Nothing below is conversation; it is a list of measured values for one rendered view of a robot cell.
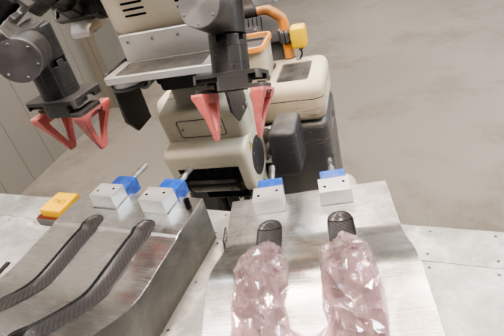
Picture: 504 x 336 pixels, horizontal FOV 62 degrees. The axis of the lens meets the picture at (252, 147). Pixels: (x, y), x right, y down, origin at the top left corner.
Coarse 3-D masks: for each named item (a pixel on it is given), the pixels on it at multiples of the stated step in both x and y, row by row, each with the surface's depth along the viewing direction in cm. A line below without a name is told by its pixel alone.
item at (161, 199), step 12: (192, 168) 79; (168, 180) 74; (180, 180) 74; (144, 192) 70; (156, 192) 70; (168, 192) 69; (180, 192) 72; (144, 204) 69; (156, 204) 68; (168, 204) 69
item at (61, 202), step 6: (60, 192) 93; (54, 198) 91; (60, 198) 91; (66, 198) 90; (72, 198) 90; (48, 204) 90; (54, 204) 89; (60, 204) 89; (66, 204) 88; (42, 210) 89; (48, 210) 88; (54, 210) 87; (60, 210) 87; (48, 216) 89; (54, 216) 88
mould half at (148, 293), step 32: (64, 224) 73; (128, 224) 68; (160, 224) 66; (192, 224) 67; (32, 256) 68; (96, 256) 64; (160, 256) 61; (192, 256) 67; (0, 288) 62; (64, 288) 60; (128, 288) 57; (160, 288) 60; (0, 320) 52; (32, 320) 52; (96, 320) 51; (128, 320) 54; (160, 320) 60
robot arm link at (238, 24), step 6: (234, 0) 60; (240, 0) 61; (234, 6) 60; (240, 6) 61; (234, 12) 60; (240, 12) 60; (234, 18) 60; (240, 18) 60; (234, 24) 60; (240, 24) 60; (228, 30) 60; (234, 30) 60; (240, 30) 60; (222, 36) 61
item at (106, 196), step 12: (144, 168) 83; (120, 180) 78; (132, 180) 77; (96, 192) 74; (108, 192) 73; (120, 192) 74; (132, 192) 77; (96, 204) 74; (108, 204) 73; (120, 204) 74
